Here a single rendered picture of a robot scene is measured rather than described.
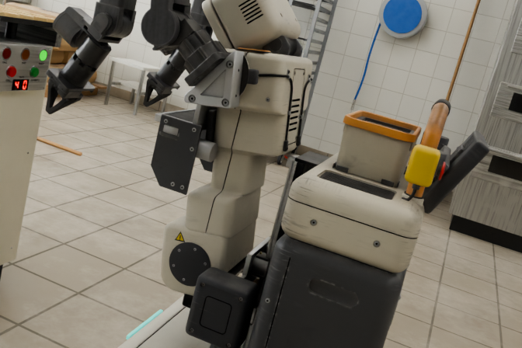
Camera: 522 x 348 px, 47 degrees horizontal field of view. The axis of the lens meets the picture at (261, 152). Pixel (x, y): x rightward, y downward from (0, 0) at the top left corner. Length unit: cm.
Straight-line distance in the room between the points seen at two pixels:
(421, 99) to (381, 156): 422
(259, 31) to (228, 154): 29
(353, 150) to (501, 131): 323
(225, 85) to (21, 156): 107
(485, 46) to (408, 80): 68
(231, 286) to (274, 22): 56
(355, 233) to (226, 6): 56
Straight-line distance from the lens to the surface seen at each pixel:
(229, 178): 138
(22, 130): 207
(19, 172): 213
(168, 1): 121
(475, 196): 450
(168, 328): 160
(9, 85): 192
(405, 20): 535
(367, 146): 125
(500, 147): 445
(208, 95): 119
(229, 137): 136
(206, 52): 118
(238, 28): 132
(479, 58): 544
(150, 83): 174
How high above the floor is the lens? 106
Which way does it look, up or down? 11 degrees down
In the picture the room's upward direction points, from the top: 14 degrees clockwise
